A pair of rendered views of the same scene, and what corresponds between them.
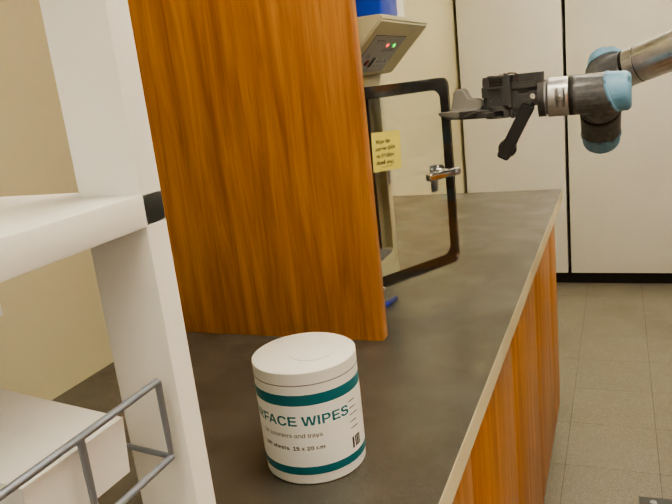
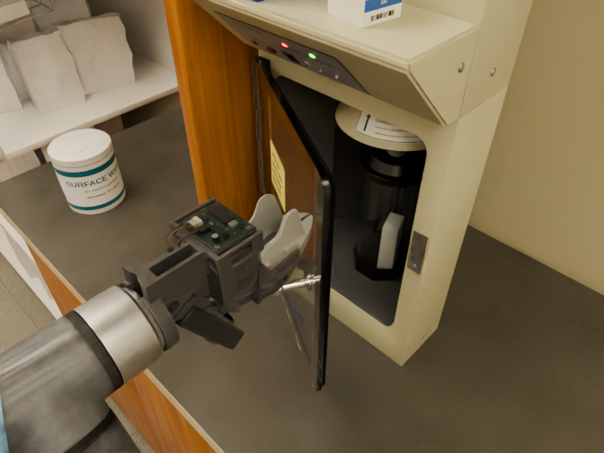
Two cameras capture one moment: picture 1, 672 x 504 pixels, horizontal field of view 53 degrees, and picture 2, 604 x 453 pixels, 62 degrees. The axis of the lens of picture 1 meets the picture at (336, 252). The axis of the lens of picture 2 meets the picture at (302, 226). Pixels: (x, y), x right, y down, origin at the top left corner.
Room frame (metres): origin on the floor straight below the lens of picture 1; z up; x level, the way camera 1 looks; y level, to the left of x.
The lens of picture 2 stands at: (1.57, -0.65, 1.68)
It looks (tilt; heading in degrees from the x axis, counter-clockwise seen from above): 42 degrees down; 111
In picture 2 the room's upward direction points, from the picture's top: straight up
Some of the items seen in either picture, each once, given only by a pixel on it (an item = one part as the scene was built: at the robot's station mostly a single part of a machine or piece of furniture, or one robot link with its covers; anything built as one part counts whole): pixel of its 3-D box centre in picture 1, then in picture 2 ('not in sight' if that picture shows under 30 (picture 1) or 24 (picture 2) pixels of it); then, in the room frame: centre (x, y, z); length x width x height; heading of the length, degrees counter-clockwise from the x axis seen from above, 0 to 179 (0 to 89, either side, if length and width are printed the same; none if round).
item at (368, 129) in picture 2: not in sight; (399, 100); (1.47, 0.00, 1.34); 0.18 x 0.18 x 0.05
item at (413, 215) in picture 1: (402, 184); (288, 232); (1.36, -0.15, 1.19); 0.30 x 0.01 x 0.40; 127
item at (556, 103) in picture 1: (556, 96); (119, 329); (1.33, -0.46, 1.33); 0.08 x 0.05 x 0.08; 157
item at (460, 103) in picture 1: (459, 104); (269, 217); (1.39, -0.28, 1.33); 0.09 x 0.03 x 0.06; 66
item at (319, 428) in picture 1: (310, 404); (88, 172); (0.79, 0.05, 1.01); 0.13 x 0.13 x 0.15
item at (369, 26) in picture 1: (380, 47); (313, 47); (1.39, -0.13, 1.46); 0.32 x 0.12 x 0.10; 157
